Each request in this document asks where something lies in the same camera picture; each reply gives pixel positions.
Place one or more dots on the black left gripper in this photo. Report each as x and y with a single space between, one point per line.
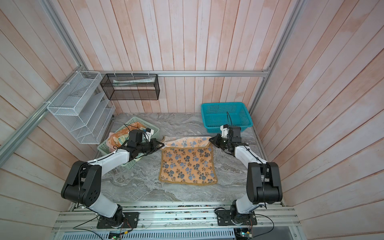
154 143

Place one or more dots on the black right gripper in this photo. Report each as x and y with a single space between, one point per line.
216 142

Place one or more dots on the teal plastic basket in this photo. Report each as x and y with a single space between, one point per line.
215 115

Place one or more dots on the orange paw print towel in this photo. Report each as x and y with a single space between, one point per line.
188 161

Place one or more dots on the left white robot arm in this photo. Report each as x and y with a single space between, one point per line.
83 184

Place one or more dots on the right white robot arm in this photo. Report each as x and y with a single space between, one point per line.
263 178

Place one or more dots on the pink orange patterned towel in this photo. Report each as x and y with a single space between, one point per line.
117 139

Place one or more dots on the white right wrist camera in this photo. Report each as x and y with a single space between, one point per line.
225 131

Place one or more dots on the black mesh wall basket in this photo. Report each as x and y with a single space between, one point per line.
131 86

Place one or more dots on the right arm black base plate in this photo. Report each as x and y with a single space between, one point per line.
231 218

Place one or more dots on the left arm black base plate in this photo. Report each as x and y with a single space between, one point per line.
121 220

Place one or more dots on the white wire mesh shelf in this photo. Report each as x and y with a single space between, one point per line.
82 109

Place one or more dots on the aluminium mounting rail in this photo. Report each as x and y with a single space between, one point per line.
181 221

